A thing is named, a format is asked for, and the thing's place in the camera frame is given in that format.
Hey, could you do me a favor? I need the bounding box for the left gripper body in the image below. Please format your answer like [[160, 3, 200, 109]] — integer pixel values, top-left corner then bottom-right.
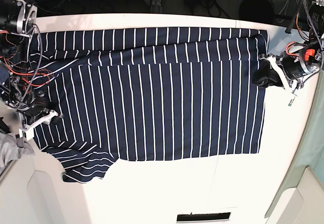
[[259, 41, 323, 90]]

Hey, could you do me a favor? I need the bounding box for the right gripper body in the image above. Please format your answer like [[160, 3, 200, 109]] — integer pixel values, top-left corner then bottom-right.
[[17, 89, 61, 129]]

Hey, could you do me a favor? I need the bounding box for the navy white striped t-shirt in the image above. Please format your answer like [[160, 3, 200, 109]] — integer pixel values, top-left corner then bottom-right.
[[30, 27, 269, 183]]

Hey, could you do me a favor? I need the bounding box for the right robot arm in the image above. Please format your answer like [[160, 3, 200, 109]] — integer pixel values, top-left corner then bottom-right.
[[1, 0, 61, 133]]

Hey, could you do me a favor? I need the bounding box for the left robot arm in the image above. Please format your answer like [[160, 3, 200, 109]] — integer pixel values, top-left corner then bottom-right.
[[252, 0, 323, 93]]

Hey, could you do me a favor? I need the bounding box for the grey cloth pile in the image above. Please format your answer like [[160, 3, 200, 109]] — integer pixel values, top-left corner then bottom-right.
[[1, 117, 34, 173]]

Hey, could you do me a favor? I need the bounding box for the green fabric at right edge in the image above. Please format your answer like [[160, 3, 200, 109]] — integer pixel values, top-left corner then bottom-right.
[[265, 74, 323, 223]]

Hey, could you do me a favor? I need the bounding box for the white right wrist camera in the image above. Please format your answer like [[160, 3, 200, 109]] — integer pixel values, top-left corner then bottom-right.
[[19, 127, 34, 141]]

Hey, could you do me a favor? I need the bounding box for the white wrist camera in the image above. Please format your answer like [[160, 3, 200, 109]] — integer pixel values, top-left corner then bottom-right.
[[19, 127, 34, 141], [288, 89, 299, 107]]

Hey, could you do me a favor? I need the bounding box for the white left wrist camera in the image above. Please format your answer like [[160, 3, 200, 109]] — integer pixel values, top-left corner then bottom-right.
[[288, 89, 299, 107]]

